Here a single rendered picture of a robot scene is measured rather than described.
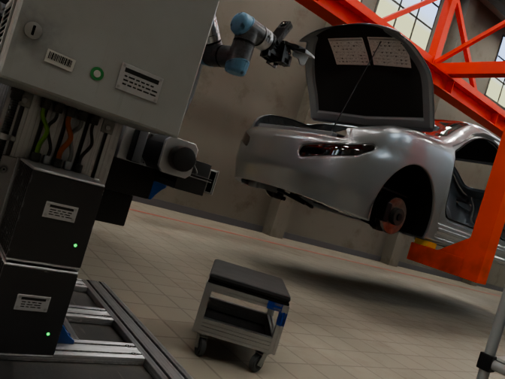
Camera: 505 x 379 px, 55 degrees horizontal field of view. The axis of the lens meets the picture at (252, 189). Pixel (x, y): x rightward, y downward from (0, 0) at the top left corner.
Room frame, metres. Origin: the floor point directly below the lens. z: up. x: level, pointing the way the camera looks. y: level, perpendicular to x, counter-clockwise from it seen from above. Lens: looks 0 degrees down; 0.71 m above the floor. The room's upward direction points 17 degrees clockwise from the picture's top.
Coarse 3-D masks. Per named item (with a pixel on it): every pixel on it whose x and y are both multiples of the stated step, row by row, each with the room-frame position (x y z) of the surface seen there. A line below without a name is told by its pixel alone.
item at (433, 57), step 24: (312, 0) 5.54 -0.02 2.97; (336, 0) 5.89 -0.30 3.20; (432, 0) 7.31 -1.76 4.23; (456, 0) 7.60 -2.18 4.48; (336, 24) 6.02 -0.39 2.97; (384, 24) 6.78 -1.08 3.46; (504, 24) 6.83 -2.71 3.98; (432, 48) 7.60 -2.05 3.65; (456, 48) 7.32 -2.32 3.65; (432, 72) 7.24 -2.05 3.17; (456, 72) 7.16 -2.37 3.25; (480, 72) 6.87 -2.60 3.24; (504, 72) 6.59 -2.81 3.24; (456, 96) 7.71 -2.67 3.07; (480, 96) 8.52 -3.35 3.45; (480, 120) 8.26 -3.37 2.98; (504, 120) 8.64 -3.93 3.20
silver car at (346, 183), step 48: (240, 144) 4.77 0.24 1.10; (288, 144) 4.10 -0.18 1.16; (336, 144) 3.86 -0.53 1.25; (384, 144) 3.85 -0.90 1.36; (432, 144) 4.13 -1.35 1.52; (480, 144) 5.77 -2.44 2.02; (336, 192) 3.83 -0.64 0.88; (384, 192) 4.35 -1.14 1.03; (432, 192) 4.27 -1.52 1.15; (480, 192) 7.35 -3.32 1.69; (432, 240) 4.40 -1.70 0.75
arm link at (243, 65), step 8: (240, 40) 1.58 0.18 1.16; (248, 40) 1.58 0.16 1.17; (224, 48) 1.62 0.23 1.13; (232, 48) 1.59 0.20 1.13; (240, 48) 1.58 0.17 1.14; (248, 48) 1.59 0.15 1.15; (216, 56) 1.64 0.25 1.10; (224, 56) 1.61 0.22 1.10; (232, 56) 1.59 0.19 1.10; (240, 56) 1.58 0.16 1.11; (248, 56) 1.59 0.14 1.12; (224, 64) 1.63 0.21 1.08; (232, 64) 1.58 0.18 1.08; (240, 64) 1.58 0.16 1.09; (248, 64) 1.61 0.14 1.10; (232, 72) 1.61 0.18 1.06; (240, 72) 1.60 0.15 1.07
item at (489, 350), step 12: (504, 288) 1.31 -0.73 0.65; (504, 300) 1.30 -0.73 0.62; (504, 312) 1.29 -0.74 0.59; (504, 324) 1.30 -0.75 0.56; (492, 336) 1.30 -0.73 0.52; (492, 348) 1.30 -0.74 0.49; (480, 360) 1.31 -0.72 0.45; (492, 360) 1.28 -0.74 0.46; (504, 360) 1.28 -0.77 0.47; (480, 372) 1.30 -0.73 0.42; (504, 372) 1.26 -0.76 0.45
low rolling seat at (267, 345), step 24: (216, 264) 2.18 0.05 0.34; (216, 288) 1.95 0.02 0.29; (240, 288) 1.96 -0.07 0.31; (264, 288) 1.97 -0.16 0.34; (216, 312) 2.29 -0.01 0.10; (240, 312) 2.32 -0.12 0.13; (264, 312) 2.34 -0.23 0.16; (216, 336) 1.95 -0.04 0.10; (240, 336) 1.95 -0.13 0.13; (264, 336) 1.96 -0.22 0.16; (264, 360) 1.99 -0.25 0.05
